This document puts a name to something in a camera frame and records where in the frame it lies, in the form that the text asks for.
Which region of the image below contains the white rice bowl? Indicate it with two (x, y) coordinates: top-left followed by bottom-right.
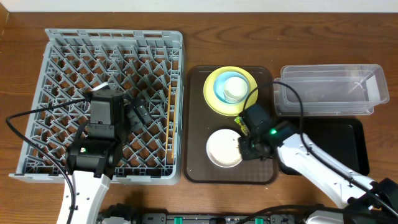
(206, 129), (243, 168)

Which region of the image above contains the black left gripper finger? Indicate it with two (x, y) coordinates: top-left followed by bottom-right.
(134, 98), (152, 124)
(124, 105), (144, 132)

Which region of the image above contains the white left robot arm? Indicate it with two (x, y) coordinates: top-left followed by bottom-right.
(57, 96), (150, 223)

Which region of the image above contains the right wooden chopstick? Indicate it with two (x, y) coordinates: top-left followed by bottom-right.
(171, 91), (178, 161)

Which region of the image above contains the left wooden chopstick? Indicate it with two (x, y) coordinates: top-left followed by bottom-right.
(165, 83), (172, 156)

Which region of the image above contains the wooden chopstick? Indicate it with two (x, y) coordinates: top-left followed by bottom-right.
(165, 83), (172, 156)
(171, 91), (178, 161)

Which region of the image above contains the brown serving tray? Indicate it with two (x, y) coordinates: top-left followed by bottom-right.
(183, 65), (279, 185)

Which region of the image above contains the black tray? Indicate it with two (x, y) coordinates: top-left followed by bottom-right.
(277, 117), (371, 176)

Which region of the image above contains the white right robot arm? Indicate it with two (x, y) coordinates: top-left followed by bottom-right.
(235, 117), (397, 214)

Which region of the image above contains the white cup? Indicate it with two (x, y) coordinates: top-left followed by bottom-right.
(223, 77), (249, 103)

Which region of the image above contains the yellow green snack wrapper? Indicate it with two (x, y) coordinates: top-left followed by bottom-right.
(234, 116), (249, 136)

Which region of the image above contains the light blue bowl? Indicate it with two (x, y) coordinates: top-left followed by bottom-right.
(213, 72), (249, 104)

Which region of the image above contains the yellow plate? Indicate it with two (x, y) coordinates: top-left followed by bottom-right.
(203, 66), (257, 116)

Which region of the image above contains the clear plastic bin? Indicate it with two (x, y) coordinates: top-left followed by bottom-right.
(274, 64), (389, 116)

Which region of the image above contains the grey plastic dish rack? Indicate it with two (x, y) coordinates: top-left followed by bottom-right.
(12, 29), (185, 185)

